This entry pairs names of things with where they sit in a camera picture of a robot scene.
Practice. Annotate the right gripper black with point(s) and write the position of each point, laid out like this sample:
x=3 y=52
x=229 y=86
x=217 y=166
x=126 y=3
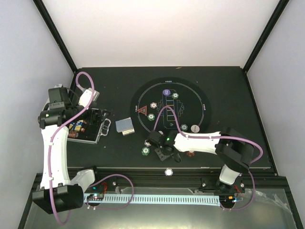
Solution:
x=162 y=156

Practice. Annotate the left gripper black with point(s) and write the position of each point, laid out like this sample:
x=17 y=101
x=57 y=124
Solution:
x=97 y=121

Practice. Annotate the blue chip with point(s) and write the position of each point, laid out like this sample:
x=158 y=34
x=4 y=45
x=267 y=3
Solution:
x=147 y=144

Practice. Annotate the green poker chip stack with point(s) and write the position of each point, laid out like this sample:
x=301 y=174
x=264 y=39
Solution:
x=145 y=151

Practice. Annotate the white chip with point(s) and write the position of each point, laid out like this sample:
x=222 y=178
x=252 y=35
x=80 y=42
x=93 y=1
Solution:
x=168 y=172

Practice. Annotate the white round blind button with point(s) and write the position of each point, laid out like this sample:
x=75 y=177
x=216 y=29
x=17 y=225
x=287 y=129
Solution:
x=195 y=128

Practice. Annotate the red triangular dealer button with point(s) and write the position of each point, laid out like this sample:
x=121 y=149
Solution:
x=143 y=110

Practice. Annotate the purple round blind button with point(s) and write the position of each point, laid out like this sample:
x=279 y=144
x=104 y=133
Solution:
x=167 y=92

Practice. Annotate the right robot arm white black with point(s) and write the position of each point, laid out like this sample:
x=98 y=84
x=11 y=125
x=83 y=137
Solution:
x=234 y=151

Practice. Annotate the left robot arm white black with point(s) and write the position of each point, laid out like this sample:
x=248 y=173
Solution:
x=57 y=192

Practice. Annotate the aluminium poker chip case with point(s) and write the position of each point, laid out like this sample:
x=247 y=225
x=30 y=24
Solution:
x=93 y=132

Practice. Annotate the chips inside case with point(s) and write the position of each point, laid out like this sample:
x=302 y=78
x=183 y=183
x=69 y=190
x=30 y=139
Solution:
x=77 y=129

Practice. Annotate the red poker chip stack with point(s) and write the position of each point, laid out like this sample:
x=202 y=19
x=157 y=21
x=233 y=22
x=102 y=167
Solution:
x=190 y=154

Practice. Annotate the blue playing card deck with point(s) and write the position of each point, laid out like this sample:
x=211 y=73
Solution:
x=124 y=125

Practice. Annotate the white card box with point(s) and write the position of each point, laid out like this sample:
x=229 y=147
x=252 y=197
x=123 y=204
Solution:
x=127 y=132

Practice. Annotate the round black poker mat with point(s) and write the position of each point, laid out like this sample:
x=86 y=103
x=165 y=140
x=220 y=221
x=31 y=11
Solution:
x=192 y=107

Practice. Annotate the white slotted cable duct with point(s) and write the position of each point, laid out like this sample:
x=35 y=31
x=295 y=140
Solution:
x=152 y=199

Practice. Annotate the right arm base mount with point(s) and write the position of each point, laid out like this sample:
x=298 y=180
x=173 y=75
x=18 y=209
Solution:
x=228 y=194

